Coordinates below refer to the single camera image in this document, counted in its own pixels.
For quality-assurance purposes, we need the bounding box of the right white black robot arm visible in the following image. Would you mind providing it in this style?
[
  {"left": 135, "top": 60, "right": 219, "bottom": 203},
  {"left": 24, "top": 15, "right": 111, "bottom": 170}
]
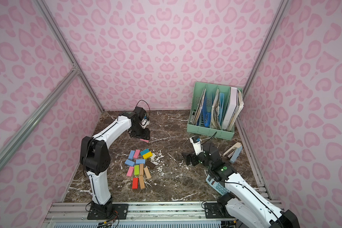
[{"left": 182, "top": 136, "right": 300, "bottom": 228}]

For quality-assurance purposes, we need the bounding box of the teal block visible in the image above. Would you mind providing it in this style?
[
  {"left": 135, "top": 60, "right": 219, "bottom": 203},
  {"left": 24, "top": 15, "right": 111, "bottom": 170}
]
[{"left": 140, "top": 149, "right": 150, "bottom": 156}]

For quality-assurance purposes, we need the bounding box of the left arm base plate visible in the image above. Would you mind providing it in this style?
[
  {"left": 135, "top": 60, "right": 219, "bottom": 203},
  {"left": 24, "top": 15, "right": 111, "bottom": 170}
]
[{"left": 87, "top": 202, "right": 129, "bottom": 220}]

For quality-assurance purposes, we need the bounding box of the yellow block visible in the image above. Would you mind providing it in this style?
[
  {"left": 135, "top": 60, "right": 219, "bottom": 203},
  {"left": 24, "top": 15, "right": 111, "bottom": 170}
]
[{"left": 142, "top": 152, "right": 153, "bottom": 160}]

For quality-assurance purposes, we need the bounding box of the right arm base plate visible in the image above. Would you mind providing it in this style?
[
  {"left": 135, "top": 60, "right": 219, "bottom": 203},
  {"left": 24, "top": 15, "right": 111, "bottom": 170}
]
[{"left": 201, "top": 202, "right": 232, "bottom": 219}]

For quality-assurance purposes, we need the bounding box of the blue block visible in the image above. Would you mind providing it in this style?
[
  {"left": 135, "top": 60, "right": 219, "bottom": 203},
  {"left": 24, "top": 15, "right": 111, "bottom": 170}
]
[
  {"left": 124, "top": 159, "right": 135, "bottom": 167},
  {"left": 135, "top": 159, "right": 146, "bottom": 165},
  {"left": 128, "top": 150, "right": 135, "bottom": 160}
]

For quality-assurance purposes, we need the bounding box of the wooden block tilted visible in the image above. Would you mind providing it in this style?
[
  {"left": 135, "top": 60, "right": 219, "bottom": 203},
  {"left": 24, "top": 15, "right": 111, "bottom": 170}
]
[{"left": 143, "top": 167, "right": 151, "bottom": 179}]

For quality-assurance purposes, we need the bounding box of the wooden block bottom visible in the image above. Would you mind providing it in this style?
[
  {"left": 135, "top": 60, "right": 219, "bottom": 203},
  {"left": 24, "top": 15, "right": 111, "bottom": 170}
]
[{"left": 139, "top": 175, "right": 145, "bottom": 189}]

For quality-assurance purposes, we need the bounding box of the aluminium mounting rail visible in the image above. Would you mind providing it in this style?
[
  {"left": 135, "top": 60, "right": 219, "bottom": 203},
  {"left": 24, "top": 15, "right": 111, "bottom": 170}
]
[{"left": 42, "top": 199, "right": 288, "bottom": 223}]

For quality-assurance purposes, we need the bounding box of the dark brown block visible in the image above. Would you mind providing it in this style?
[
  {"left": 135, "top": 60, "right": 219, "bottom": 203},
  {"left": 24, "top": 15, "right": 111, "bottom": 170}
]
[{"left": 145, "top": 161, "right": 156, "bottom": 169}]

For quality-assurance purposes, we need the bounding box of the red block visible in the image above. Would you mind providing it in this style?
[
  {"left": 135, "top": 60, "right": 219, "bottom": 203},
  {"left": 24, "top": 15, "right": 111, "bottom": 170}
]
[{"left": 132, "top": 178, "right": 139, "bottom": 190}]

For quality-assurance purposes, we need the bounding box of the white binder folder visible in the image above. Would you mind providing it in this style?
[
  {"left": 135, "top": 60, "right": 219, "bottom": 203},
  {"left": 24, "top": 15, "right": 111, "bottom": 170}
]
[{"left": 222, "top": 87, "right": 238, "bottom": 130}]

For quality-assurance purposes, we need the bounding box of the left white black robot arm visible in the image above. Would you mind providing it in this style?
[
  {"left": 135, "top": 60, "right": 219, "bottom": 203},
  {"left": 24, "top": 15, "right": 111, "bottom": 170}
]
[{"left": 80, "top": 106, "right": 150, "bottom": 219}]

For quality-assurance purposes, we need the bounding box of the wooden block upright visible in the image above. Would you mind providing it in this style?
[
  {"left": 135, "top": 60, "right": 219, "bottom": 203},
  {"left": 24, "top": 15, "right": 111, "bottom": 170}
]
[{"left": 139, "top": 163, "right": 144, "bottom": 176}]

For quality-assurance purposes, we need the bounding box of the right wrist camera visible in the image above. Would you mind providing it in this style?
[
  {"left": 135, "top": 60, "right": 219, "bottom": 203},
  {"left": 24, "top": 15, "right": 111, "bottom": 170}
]
[{"left": 190, "top": 135, "right": 203, "bottom": 155}]

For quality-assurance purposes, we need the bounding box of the green block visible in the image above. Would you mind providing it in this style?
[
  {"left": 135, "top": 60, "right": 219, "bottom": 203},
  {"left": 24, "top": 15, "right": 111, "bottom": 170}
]
[{"left": 134, "top": 165, "right": 140, "bottom": 176}]

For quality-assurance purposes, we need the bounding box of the beige blue stapler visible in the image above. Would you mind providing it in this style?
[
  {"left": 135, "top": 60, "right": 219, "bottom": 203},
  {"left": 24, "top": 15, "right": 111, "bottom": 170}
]
[{"left": 222, "top": 142, "right": 243, "bottom": 164}]

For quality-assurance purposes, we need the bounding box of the light blue calculator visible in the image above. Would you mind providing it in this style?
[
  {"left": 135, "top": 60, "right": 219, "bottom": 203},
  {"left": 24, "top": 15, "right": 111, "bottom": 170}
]
[{"left": 206, "top": 175, "right": 229, "bottom": 196}]

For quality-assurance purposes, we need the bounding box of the blue mesh folder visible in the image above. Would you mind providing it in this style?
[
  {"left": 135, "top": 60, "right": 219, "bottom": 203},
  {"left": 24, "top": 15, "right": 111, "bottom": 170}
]
[{"left": 199, "top": 95, "right": 211, "bottom": 127}]

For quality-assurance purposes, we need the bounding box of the green desktop file organizer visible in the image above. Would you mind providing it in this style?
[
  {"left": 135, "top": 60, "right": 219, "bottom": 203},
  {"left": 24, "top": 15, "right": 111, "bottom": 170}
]
[{"left": 187, "top": 82, "right": 244, "bottom": 140}]

